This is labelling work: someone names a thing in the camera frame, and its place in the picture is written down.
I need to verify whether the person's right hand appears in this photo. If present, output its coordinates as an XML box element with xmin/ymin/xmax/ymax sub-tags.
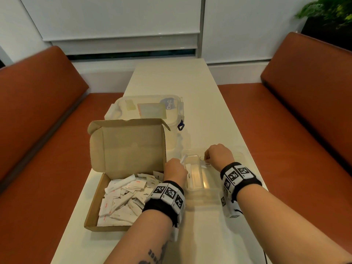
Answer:
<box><xmin>204</xmin><ymin>143</ymin><xmax>235</xmax><ymax>173</ymax></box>

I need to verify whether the person's left hand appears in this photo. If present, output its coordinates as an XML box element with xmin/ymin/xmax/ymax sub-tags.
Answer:
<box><xmin>164</xmin><ymin>158</ymin><xmax>189</xmax><ymax>189</ymax></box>

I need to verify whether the clear compartment tray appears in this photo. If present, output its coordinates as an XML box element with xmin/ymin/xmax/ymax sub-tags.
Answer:
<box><xmin>180</xmin><ymin>147</ymin><xmax>258</xmax><ymax>200</ymax></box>

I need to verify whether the brown cardboard box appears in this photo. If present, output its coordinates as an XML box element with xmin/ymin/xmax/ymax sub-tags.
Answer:
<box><xmin>84</xmin><ymin>118</ymin><xmax>171</xmax><ymax>233</ymax></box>

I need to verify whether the pile of white sachets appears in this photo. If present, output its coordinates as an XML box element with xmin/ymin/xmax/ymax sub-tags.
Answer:
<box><xmin>96</xmin><ymin>171</ymin><xmax>165</xmax><ymax>227</ymax></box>

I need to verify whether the person's right forearm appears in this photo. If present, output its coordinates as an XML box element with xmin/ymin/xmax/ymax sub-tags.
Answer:
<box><xmin>236</xmin><ymin>184</ymin><xmax>352</xmax><ymax>264</ymax></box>

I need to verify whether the person's left forearm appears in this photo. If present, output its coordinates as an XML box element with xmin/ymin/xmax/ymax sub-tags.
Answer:
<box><xmin>103</xmin><ymin>210</ymin><xmax>176</xmax><ymax>264</ymax></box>

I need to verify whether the clear lidded plastic container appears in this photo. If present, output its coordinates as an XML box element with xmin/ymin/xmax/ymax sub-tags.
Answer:
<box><xmin>104</xmin><ymin>95</ymin><xmax>185</xmax><ymax>150</ymax></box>

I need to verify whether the orange leather bench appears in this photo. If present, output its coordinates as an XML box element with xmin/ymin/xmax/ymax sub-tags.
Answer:
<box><xmin>0</xmin><ymin>45</ymin><xmax>124</xmax><ymax>264</ymax></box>
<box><xmin>217</xmin><ymin>32</ymin><xmax>352</xmax><ymax>253</ymax></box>

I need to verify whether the black planter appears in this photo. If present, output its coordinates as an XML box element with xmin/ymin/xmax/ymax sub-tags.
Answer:
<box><xmin>301</xmin><ymin>16</ymin><xmax>352</xmax><ymax>51</ymax></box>

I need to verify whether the white roller blind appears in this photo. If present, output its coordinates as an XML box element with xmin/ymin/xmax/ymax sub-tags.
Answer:
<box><xmin>18</xmin><ymin>0</ymin><xmax>203</xmax><ymax>55</ymax></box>

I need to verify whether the green leafy plant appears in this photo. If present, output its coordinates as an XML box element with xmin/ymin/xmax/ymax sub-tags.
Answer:
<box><xmin>296</xmin><ymin>0</ymin><xmax>352</xmax><ymax>28</ymax></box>

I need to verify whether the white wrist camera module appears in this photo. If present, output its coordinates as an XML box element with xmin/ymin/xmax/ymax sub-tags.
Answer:
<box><xmin>220</xmin><ymin>194</ymin><xmax>244</xmax><ymax>219</ymax></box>
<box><xmin>170</xmin><ymin>220</ymin><xmax>181</xmax><ymax>242</ymax></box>

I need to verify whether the black cable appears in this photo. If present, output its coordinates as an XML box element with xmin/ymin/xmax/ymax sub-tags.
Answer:
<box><xmin>232</xmin><ymin>200</ymin><xmax>269</xmax><ymax>264</ymax></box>

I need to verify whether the grey window frame post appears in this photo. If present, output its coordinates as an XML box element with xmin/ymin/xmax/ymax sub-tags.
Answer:
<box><xmin>195</xmin><ymin>0</ymin><xmax>207</xmax><ymax>59</ymax></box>

